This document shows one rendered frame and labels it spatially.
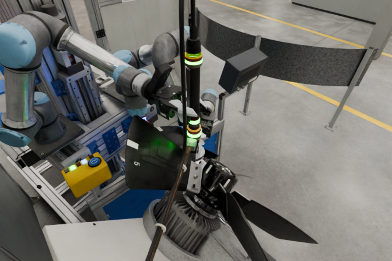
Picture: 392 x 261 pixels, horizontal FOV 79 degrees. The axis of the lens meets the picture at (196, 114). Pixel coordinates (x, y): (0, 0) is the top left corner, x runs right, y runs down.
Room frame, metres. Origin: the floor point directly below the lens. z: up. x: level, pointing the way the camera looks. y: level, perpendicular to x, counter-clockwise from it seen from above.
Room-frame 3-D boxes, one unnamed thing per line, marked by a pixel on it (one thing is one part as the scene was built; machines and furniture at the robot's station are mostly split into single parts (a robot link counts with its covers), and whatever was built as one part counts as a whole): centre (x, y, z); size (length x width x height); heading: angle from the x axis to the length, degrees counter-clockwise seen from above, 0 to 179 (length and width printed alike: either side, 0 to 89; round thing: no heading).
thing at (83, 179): (0.60, 0.46, 1.02); 0.16 x 0.10 x 0.11; 131
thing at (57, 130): (0.84, 0.72, 1.09); 0.15 x 0.15 x 0.10
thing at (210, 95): (0.93, -0.06, 1.17); 0.11 x 0.08 x 0.09; 168
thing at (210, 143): (0.86, 0.17, 0.45); 0.82 x 0.02 x 0.66; 131
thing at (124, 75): (0.70, 0.23, 1.44); 0.11 x 0.08 x 0.09; 51
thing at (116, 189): (0.86, 0.17, 0.82); 0.90 x 0.04 x 0.08; 131
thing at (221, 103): (1.14, -0.16, 0.96); 0.03 x 0.03 x 0.20; 41
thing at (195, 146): (0.51, 0.01, 1.31); 0.09 x 0.07 x 0.10; 166
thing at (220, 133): (1.14, -0.16, 0.39); 0.04 x 0.04 x 0.78; 41
